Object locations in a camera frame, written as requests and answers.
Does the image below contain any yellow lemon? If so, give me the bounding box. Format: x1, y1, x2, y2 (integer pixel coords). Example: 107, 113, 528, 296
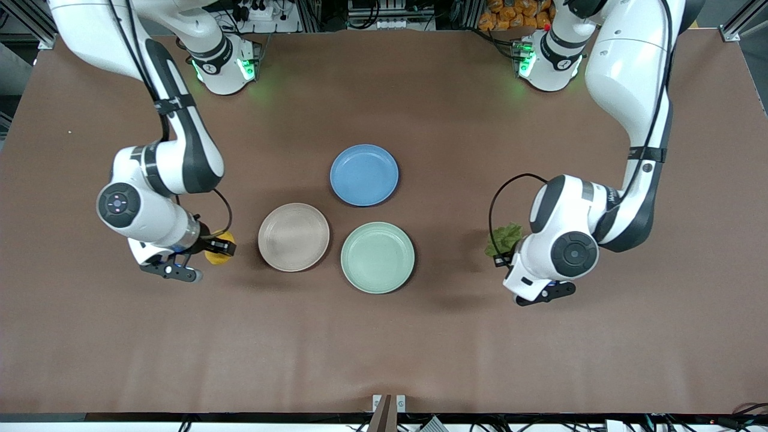
206, 233, 236, 265

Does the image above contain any green lettuce leaf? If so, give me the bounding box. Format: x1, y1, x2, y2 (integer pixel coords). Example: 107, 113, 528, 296
485, 223, 524, 258

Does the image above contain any pale beige round plate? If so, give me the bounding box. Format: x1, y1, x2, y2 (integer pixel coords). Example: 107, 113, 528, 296
257, 202, 331, 273

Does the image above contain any pale green round plate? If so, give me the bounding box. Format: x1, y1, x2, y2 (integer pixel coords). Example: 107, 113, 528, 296
340, 221, 416, 295

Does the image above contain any blue round plate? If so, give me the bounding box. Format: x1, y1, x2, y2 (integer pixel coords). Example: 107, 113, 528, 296
329, 143, 400, 208

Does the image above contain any white power strip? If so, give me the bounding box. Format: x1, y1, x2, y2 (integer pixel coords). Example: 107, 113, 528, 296
231, 0, 284, 22

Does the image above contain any box of orange packets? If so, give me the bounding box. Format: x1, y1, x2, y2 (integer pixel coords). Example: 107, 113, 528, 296
478, 0, 556, 32

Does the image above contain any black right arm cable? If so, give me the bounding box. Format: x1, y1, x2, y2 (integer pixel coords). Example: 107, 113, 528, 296
107, 0, 233, 238

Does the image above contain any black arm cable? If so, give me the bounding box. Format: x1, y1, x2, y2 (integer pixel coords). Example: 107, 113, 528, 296
107, 0, 233, 238
488, 0, 676, 268

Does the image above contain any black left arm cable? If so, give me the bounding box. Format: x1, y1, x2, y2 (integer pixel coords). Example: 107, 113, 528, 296
488, 0, 676, 268

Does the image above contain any brown post with white brackets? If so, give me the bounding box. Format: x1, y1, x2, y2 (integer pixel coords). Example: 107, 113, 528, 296
367, 394, 407, 432

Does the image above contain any aluminium frame profile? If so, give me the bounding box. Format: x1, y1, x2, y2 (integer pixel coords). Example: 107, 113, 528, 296
720, 0, 768, 43
0, 0, 58, 50

